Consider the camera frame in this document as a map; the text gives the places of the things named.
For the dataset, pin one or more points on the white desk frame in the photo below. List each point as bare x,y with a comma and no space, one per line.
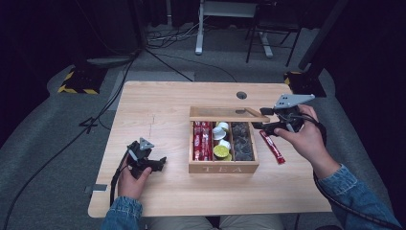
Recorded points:
199,35

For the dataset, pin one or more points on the black slanted stand pole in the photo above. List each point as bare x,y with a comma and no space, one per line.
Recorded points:
322,33

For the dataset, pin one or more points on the bundle of red stick packets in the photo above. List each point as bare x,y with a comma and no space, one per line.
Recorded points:
202,140

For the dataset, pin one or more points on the white creamer cup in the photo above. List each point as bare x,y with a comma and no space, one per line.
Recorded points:
224,126
218,133
225,144

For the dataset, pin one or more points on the green-lidded creamer cup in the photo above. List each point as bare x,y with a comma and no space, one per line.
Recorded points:
228,157
221,151

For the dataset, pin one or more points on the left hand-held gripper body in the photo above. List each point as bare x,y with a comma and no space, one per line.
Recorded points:
142,159

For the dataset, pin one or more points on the glass-paned wooden box lid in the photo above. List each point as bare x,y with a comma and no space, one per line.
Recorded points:
198,119

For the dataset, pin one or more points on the black metal chair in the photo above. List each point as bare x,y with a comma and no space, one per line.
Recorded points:
274,25

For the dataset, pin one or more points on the person's left leg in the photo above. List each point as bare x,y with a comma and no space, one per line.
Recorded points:
178,223

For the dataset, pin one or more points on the black yellow-striped stand base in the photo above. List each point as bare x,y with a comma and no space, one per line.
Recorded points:
81,81
306,84

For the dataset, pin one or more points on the wooden tea box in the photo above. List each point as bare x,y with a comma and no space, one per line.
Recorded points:
223,167

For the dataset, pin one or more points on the single red drink stick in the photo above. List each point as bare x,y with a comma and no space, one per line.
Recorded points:
273,148

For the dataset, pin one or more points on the person's left hand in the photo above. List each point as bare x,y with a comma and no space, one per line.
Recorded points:
132,187

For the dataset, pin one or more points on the person's leg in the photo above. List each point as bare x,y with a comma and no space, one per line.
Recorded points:
178,223
252,223

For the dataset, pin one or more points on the grey tape strip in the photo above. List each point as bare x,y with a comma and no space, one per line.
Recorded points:
95,188

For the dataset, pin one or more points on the person's right leg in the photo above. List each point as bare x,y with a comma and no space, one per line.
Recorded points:
252,223

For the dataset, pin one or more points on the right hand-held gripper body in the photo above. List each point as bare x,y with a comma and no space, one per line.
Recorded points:
288,119

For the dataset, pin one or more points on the dark capsules in box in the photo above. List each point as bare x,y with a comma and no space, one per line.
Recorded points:
242,142

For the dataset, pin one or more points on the person's right hand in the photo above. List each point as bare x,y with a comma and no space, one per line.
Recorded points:
311,140

